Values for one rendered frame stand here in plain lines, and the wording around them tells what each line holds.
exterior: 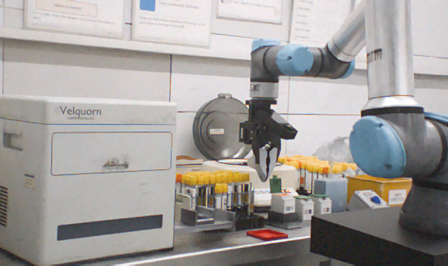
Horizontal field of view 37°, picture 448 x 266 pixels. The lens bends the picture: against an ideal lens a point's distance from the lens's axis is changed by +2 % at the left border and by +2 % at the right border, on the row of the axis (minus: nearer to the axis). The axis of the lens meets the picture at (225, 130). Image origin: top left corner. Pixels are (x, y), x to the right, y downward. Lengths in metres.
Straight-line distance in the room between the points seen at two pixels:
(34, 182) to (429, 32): 2.16
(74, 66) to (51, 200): 0.77
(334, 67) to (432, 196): 0.44
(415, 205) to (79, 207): 0.65
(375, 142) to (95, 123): 0.52
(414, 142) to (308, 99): 1.25
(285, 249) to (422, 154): 0.40
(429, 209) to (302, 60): 0.46
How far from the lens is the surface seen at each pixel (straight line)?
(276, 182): 1.67
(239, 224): 1.58
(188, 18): 2.13
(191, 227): 1.40
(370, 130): 1.27
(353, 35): 1.59
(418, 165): 1.30
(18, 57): 1.86
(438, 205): 1.38
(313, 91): 2.51
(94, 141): 1.24
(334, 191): 1.83
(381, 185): 1.86
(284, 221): 1.63
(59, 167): 1.21
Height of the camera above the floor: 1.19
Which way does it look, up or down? 3 degrees down
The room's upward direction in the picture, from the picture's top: 2 degrees clockwise
